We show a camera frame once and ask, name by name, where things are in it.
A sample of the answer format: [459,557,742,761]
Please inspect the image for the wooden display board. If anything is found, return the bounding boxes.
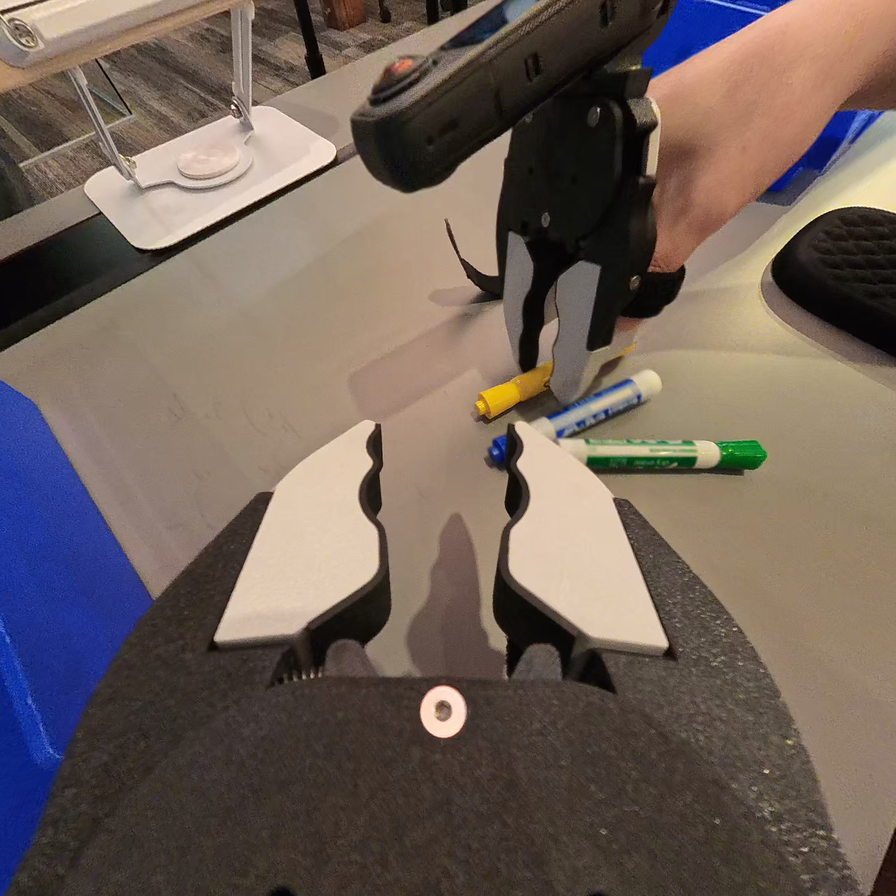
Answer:
[0,14,235,93]

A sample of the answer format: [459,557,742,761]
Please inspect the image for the person's right hand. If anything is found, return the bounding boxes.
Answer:
[644,52,785,274]

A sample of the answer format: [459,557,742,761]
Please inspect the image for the black hook-and-loop strap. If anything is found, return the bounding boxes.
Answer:
[444,218,506,296]

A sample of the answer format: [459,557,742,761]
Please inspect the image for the person's right forearm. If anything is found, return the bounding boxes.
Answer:
[707,0,896,186]

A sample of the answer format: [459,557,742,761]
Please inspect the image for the blue plastic bin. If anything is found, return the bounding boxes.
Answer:
[0,381,156,872]
[644,0,896,205]

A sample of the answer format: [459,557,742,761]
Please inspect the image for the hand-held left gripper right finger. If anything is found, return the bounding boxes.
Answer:
[492,420,669,658]

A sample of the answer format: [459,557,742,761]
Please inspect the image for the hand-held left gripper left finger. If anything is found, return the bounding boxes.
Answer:
[213,420,391,648]

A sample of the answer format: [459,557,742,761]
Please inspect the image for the black padded wrist rest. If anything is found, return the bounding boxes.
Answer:
[772,206,896,356]

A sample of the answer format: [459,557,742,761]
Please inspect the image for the blue dry-erase marker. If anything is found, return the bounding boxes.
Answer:
[488,370,662,466]

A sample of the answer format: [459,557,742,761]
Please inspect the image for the yellow highlighter marker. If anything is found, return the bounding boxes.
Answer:
[475,342,638,421]

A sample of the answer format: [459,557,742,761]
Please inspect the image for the green dry-erase marker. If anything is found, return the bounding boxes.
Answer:
[558,437,768,471]

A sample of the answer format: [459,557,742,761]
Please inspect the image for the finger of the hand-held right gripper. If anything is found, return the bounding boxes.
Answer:
[549,262,604,406]
[503,231,559,372]

